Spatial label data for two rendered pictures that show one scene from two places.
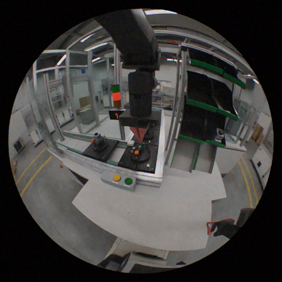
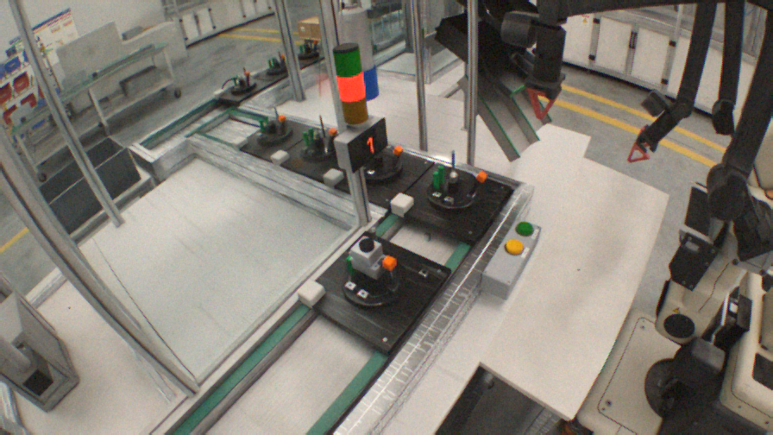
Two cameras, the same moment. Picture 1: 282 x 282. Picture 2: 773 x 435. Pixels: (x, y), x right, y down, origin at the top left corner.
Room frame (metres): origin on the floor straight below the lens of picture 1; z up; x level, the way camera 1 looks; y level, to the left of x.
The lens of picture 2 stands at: (0.23, 0.77, 1.61)
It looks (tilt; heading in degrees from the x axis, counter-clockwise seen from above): 42 degrees down; 297
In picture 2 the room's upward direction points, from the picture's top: 7 degrees counter-clockwise
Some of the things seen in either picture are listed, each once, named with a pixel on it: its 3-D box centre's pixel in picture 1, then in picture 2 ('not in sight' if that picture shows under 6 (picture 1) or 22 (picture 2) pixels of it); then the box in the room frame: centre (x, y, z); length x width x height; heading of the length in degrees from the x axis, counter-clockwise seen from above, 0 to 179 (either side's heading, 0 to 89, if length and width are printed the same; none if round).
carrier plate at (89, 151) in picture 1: (100, 147); (375, 286); (0.50, 0.34, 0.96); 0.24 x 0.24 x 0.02; 77
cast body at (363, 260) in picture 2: (98, 136); (364, 253); (0.51, 0.33, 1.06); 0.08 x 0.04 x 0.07; 167
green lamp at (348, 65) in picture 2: (116, 89); (348, 61); (0.58, 0.16, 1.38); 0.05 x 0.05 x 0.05
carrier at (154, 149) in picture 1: (139, 149); (453, 183); (0.42, 0.01, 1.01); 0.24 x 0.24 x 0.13; 77
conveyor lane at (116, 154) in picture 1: (107, 150); (380, 283); (0.51, 0.29, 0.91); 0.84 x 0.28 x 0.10; 77
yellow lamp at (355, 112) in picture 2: (116, 103); (355, 108); (0.58, 0.16, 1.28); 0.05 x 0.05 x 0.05
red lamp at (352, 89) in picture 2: (116, 96); (351, 85); (0.58, 0.16, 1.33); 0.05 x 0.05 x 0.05
